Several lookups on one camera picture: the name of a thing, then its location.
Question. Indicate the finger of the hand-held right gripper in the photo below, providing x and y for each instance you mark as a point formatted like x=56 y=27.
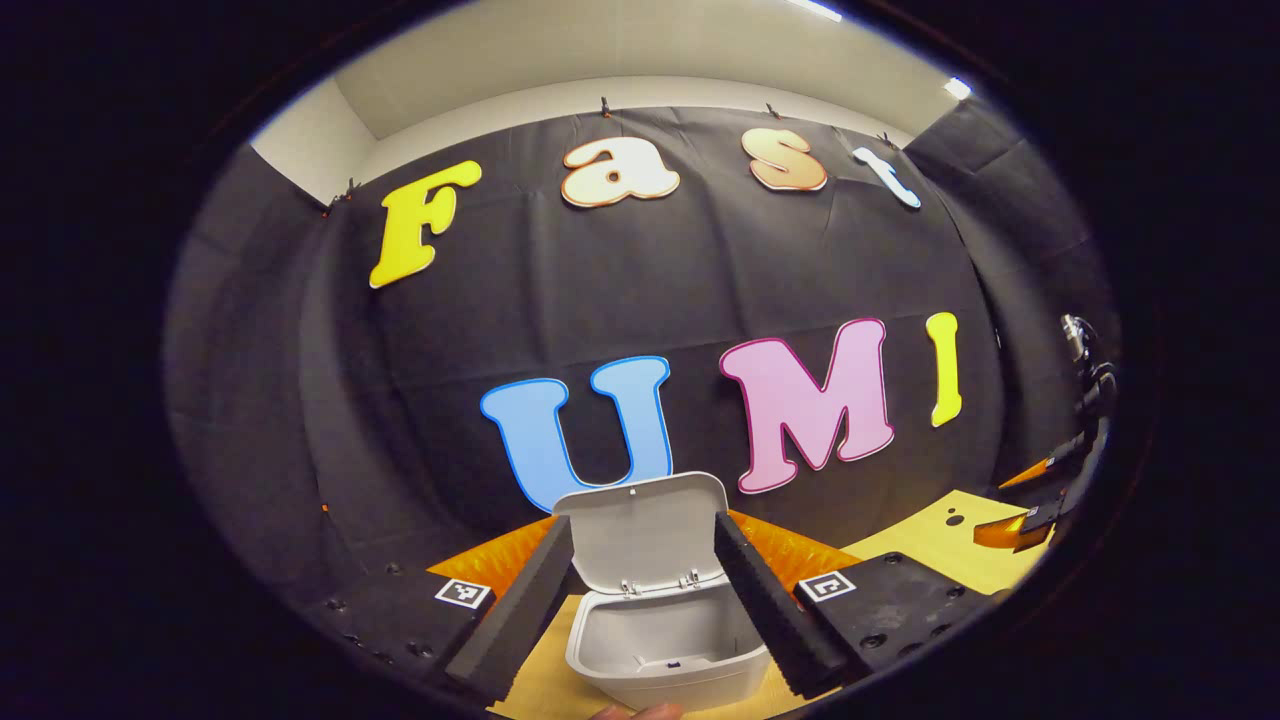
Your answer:
x=1060 y=458
x=1010 y=532

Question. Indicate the wooden desktop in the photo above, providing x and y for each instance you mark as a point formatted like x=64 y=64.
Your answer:
x=960 y=550

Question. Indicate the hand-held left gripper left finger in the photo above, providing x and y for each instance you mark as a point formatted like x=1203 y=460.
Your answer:
x=520 y=610

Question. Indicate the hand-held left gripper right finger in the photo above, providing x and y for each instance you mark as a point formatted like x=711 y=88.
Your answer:
x=770 y=610

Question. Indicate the white desktop garbage bin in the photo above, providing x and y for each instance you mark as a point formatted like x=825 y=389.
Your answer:
x=650 y=530

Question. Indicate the black backdrop cloth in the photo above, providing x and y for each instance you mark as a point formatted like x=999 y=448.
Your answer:
x=640 y=290

